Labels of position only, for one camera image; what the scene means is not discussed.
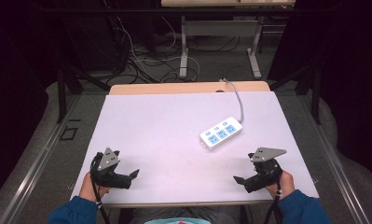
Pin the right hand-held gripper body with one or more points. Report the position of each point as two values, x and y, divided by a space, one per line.
266 172

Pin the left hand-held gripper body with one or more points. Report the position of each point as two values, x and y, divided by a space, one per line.
107 177

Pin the white power strip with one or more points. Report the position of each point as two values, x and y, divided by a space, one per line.
221 133

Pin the person's left hand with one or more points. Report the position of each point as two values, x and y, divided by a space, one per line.
88 190

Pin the person's right hand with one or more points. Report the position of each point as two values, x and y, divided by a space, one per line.
285 186

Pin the white table mat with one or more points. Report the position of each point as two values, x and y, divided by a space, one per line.
162 133

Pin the person's torso clothing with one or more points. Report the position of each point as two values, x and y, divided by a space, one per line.
180 217

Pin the wooden table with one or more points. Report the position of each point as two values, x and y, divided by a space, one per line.
174 88

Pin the black metal stand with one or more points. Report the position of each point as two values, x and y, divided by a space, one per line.
314 90
62 93

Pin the white desk with metal legs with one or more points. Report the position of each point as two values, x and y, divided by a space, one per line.
221 28

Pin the metal floor rail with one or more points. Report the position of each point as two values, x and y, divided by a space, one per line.
336 168
34 168

